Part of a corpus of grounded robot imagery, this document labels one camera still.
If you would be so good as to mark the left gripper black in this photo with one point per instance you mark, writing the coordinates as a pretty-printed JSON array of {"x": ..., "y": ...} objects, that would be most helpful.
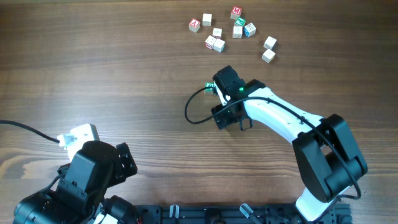
[{"x": 125, "y": 160}]

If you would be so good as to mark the green letter block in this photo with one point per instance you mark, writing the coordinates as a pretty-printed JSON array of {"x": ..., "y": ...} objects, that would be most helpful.
[{"x": 210, "y": 88}]

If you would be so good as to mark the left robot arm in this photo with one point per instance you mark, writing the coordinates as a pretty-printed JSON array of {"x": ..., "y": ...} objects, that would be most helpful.
[{"x": 75, "y": 194}]

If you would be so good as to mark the white block beside red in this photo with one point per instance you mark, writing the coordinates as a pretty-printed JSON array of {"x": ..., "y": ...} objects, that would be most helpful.
[{"x": 219, "y": 45}]

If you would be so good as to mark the red edged picture block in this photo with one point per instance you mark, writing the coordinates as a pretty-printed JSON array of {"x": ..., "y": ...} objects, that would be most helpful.
[{"x": 209, "y": 42}]

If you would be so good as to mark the plain block lower right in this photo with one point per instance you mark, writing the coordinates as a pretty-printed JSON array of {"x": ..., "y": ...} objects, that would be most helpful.
[{"x": 268, "y": 55}]

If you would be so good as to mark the small white picture block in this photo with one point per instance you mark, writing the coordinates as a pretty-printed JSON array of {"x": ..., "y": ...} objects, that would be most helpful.
[{"x": 217, "y": 33}]

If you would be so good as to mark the white picture block centre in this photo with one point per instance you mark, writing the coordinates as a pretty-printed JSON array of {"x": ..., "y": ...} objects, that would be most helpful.
[{"x": 237, "y": 32}]

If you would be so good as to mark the blue edged block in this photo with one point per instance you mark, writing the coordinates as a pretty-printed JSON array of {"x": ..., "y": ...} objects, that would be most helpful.
[{"x": 249, "y": 29}]

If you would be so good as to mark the plain block upper right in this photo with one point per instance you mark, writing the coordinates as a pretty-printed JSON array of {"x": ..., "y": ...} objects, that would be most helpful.
[{"x": 269, "y": 43}]

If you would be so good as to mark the green picture block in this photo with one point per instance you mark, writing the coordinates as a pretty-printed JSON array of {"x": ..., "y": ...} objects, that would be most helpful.
[{"x": 240, "y": 22}]

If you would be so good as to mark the plain wooden block top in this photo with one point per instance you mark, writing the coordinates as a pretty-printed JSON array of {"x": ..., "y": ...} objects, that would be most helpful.
[{"x": 207, "y": 19}]

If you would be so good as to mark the red letter A block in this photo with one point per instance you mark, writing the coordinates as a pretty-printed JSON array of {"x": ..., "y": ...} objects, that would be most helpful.
[{"x": 194, "y": 25}]

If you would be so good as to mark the red letter M block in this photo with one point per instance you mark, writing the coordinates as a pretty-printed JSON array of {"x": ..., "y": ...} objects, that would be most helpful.
[{"x": 235, "y": 12}]

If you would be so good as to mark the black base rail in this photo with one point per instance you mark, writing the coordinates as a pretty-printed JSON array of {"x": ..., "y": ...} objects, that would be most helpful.
[{"x": 268, "y": 214}]

